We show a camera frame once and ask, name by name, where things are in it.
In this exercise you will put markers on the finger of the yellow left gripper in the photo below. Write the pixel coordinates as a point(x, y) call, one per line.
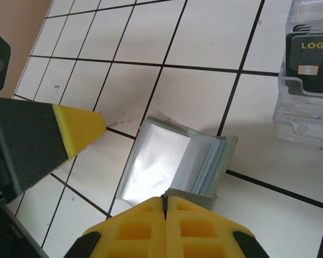
point(43, 139)

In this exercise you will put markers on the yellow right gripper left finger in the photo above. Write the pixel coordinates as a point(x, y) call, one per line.
point(129, 231)

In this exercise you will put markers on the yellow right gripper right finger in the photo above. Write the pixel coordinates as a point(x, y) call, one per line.
point(204, 231)

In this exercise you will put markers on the green card holder clear sleeves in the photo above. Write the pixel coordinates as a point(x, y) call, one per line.
point(150, 166)

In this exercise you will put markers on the clear acrylic card stand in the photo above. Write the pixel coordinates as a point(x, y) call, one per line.
point(298, 126)

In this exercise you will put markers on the stack of cards in stand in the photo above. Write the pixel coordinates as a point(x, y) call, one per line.
point(312, 61)

